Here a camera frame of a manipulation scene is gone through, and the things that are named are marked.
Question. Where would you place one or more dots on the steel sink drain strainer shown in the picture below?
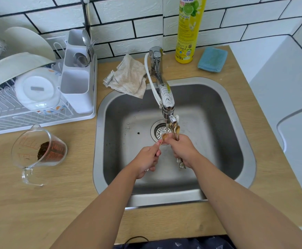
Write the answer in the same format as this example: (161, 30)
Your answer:
(157, 130)

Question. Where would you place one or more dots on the steel fork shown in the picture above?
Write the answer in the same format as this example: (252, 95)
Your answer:
(90, 51)

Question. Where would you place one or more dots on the blue sponge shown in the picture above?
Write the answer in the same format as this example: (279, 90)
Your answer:
(212, 59)

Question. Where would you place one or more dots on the person's right hand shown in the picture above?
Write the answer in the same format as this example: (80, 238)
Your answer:
(184, 150)

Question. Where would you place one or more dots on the person's left forearm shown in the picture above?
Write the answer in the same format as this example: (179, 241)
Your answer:
(99, 217)

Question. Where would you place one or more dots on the brown coffee grounds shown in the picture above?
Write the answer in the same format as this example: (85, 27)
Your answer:
(43, 150)

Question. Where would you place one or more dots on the long silver spoon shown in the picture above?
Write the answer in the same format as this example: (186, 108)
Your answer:
(177, 118)

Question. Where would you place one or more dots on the beige rag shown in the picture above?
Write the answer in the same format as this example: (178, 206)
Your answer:
(129, 75)

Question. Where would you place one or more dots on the white plate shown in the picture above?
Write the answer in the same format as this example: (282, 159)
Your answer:
(26, 40)

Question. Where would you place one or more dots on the stainless steel sink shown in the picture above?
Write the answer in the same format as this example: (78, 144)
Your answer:
(218, 114)

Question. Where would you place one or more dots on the white dish rack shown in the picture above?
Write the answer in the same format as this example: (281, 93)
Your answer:
(74, 119)

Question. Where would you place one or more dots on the white floral print bowl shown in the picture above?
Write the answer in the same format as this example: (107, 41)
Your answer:
(37, 101)

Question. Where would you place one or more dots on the steel ladle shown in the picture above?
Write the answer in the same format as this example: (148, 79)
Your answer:
(80, 60)

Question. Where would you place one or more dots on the person's right forearm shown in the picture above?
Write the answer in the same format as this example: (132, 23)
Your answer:
(247, 210)

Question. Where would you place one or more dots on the chrome faucet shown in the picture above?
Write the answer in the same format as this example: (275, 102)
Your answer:
(156, 58)

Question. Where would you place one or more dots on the yellow dish soap bottle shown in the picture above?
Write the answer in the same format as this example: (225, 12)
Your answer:
(188, 31)

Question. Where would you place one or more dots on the person's left hand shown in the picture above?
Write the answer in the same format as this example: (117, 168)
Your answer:
(145, 160)

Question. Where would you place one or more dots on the white cutlery holder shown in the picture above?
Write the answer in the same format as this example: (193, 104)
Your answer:
(77, 99)

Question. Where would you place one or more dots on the clear measuring jug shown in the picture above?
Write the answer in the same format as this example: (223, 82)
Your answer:
(22, 147)

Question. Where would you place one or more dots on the navy patterned shorts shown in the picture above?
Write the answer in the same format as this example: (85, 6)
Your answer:
(179, 243)

